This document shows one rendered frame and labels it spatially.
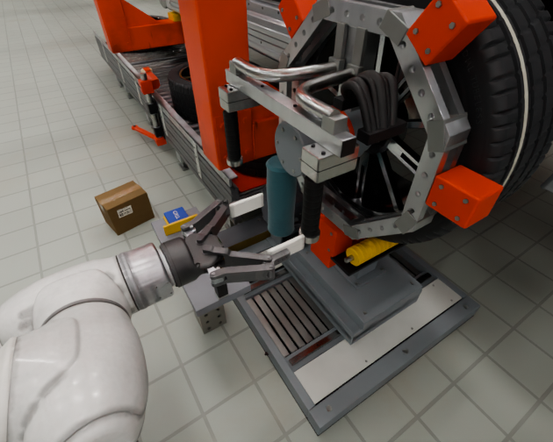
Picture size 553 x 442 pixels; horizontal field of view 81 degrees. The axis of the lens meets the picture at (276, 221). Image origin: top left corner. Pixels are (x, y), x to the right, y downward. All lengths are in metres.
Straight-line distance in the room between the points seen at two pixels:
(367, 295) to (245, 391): 0.55
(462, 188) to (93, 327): 0.59
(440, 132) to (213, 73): 0.75
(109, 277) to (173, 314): 1.03
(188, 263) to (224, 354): 0.90
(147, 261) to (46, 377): 0.20
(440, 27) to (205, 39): 0.70
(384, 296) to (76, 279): 1.03
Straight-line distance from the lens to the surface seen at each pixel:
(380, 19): 0.73
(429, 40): 0.65
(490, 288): 1.81
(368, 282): 1.30
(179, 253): 0.51
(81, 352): 0.38
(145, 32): 3.09
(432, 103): 0.65
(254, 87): 0.73
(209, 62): 1.15
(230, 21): 1.16
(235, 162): 0.89
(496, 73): 0.70
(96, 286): 0.48
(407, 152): 0.84
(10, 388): 0.38
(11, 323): 0.52
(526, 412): 1.54
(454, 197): 0.67
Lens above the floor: 1.22
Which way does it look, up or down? 42 degrees down
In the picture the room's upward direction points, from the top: straight up
